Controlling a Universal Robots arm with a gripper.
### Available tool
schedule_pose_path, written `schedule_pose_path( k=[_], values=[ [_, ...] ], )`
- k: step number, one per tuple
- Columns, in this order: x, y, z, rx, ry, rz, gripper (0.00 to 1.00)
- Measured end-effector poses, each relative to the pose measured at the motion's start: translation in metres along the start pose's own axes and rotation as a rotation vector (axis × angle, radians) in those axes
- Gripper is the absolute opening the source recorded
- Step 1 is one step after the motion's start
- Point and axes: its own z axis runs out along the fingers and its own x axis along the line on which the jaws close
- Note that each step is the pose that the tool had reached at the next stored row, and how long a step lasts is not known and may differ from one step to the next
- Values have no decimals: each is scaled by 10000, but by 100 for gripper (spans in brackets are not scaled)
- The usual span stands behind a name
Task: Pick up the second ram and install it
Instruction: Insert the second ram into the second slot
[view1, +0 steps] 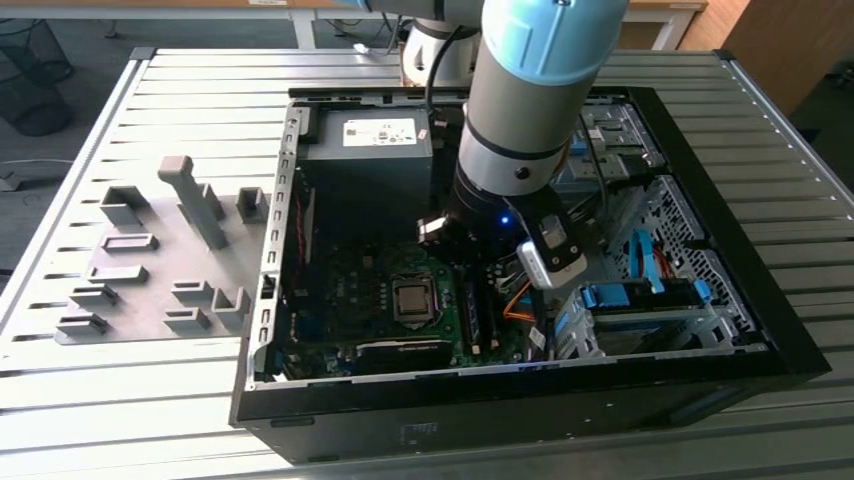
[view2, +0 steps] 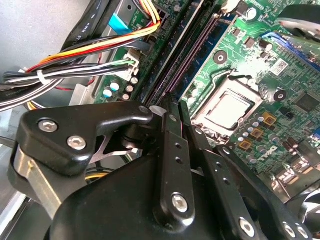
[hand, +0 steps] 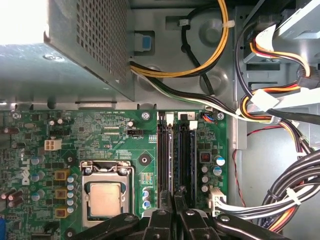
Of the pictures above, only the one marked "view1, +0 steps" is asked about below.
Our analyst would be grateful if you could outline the black RAM slot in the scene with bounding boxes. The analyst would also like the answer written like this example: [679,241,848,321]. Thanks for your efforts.
[459,279,485,354]
[481,287,503,349]

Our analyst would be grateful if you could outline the black CPU socket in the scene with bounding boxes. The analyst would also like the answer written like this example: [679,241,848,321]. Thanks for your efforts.
[387,272,443,327]

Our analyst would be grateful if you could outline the silver CPU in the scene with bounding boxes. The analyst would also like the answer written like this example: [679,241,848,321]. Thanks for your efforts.
[393,284,435,314]

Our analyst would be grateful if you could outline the grey power supply unit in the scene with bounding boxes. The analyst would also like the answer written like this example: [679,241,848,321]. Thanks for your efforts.
[295,106,437,241]

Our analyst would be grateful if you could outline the grey metal drive cage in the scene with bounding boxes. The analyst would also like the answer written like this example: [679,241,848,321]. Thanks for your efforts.
[551,279,769,360]
[566,102,670,215]

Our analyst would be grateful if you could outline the green motherboard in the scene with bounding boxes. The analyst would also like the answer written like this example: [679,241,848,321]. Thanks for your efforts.
[279,232,539,377]

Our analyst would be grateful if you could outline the black graphics card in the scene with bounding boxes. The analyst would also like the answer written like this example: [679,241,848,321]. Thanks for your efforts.
[354,337,455,374]

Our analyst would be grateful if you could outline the black open PC case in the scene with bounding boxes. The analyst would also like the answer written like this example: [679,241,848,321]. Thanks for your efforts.
[228,85,833,464]

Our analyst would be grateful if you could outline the grey plastic parts rack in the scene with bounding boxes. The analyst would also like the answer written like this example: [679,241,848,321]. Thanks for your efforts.
[51,155,270,347]

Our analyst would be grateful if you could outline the wooden cabinet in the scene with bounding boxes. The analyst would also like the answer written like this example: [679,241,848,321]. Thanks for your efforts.
[679,0,854,117]

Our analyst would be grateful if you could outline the black camera bracket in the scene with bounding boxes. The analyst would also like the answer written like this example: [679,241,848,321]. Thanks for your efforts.
[510,192,583,274]

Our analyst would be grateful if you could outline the small black camera block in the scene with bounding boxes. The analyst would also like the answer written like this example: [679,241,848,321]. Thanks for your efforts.
[417,214,463,247]

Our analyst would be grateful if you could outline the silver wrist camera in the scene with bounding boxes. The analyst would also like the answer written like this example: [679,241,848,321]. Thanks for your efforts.
[517,239,590,290]

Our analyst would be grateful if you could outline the orange wires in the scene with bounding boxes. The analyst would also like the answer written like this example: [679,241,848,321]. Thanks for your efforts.
[501,282,539,322]

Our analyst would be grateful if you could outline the black camera cable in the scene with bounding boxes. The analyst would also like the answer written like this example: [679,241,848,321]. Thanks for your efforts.
[579,107,615,251]

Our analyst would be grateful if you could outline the blue data wire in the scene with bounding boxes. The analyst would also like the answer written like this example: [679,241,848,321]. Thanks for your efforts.
[627,227,667,296]

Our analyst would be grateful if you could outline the black cable bundle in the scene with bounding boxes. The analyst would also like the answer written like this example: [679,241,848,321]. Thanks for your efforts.
[566,174,654,251]

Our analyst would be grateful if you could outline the thin red wire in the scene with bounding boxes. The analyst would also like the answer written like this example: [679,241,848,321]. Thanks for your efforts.
[296,187,315,264]

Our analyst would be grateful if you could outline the red data wire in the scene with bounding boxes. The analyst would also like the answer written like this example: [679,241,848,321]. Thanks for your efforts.
[653,245,677,281]

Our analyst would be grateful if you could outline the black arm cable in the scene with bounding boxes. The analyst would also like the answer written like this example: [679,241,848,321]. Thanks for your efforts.
[423,24,469,132]

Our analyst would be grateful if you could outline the black wire mesh bin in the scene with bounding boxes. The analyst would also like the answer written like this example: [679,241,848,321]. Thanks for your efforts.
[0,18,76,137]

